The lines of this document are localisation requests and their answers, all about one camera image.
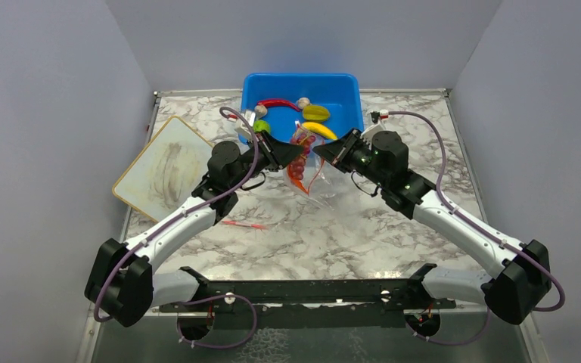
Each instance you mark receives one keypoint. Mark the yellow banana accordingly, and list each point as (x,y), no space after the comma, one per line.
(319,129)

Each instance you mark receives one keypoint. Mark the yellow green starfruit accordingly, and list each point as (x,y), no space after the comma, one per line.
(315,113)

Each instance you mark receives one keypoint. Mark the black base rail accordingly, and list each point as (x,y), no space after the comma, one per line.
(298,304)

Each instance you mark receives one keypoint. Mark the garlic bulb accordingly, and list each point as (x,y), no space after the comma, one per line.
(302,103)
(260,111)

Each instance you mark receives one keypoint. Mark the red pen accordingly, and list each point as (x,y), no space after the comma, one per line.
(244,225)

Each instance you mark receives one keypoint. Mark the clear zip bag orange zipper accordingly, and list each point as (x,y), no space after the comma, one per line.
(322,184)

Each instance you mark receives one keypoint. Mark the red chili pepper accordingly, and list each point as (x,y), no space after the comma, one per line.
(278,102)

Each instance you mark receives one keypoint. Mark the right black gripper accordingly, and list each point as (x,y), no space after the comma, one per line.
(337,152)

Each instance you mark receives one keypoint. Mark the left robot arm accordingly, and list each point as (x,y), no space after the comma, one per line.
(120,284)

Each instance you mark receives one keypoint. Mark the purple grape bunch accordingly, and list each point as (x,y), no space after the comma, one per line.
(297,166)

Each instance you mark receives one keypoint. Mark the white board with wooden frame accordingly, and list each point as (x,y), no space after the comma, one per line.
(161,178)

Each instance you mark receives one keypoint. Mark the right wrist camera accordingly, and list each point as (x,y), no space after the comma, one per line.
(377,124)

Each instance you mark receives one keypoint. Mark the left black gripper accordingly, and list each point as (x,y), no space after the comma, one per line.
(278,154)

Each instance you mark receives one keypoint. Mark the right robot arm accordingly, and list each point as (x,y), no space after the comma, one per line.
(515,274)

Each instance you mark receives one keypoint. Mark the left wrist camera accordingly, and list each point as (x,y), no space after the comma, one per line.
(244,129)

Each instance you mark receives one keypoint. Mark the green lime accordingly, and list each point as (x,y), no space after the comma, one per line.
(261,125)

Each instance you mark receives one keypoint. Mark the blue plastic bin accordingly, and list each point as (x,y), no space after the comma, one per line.
(338,92)

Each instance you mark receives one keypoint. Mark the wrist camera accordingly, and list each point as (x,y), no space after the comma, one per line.
(244,129)
(377,124)

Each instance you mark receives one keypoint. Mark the left garlic bulb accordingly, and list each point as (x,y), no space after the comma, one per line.
(260,111)

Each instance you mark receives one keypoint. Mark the right garlic bulb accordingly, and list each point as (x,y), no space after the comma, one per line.
(302,103)

